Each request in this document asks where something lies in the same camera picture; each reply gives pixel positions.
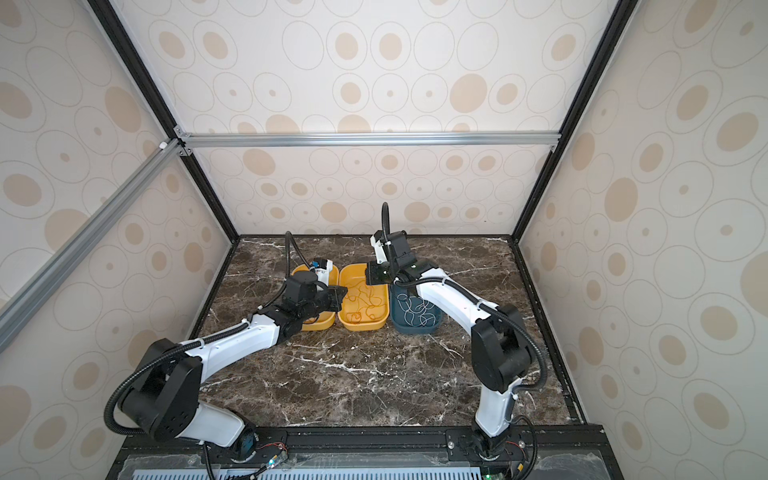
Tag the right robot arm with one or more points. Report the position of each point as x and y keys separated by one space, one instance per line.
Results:
x=504 y=356

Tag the middle yellow plastic tray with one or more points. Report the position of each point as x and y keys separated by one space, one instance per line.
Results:
x=365 y=307

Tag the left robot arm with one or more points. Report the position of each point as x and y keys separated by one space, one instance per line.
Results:
x=161 y=397

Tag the aluminium rail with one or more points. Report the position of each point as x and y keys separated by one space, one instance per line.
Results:
x=37 y=291
x=378 y=139

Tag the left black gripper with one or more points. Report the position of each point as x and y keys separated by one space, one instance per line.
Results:
x=336 y=302

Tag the black corner post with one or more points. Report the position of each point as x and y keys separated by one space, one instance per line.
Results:
x=107 y=17
x=605 y=49

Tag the back aluminium rail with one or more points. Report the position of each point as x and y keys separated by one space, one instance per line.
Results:
x=378 y=139

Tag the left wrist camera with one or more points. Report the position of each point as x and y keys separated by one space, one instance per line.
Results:
x=323 y=269

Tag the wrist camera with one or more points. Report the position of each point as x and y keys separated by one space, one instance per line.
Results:
x=379 y=242
x=323 y=269

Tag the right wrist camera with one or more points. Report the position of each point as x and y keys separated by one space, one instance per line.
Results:
x=379 y=242

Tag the left aluminium rail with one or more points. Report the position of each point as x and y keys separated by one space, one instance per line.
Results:
x=37 y=291

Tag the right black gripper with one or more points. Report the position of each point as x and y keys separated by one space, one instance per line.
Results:
x=371 y=278

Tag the yellow plastic tray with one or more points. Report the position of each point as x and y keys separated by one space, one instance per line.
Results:
x=325 y=319
x=365 y=307

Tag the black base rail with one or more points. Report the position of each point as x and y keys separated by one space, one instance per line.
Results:
x=540 y=452

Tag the left yellow plastic tray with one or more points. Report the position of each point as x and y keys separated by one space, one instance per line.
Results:
x=325 y=319

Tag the left black corner post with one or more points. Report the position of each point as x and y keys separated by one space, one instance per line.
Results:
x=107 y=17

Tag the teal plastic tray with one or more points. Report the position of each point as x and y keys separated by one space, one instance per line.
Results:
x=412 y=315

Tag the right black corner post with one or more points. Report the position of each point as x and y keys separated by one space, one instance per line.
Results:
x=605 y=49

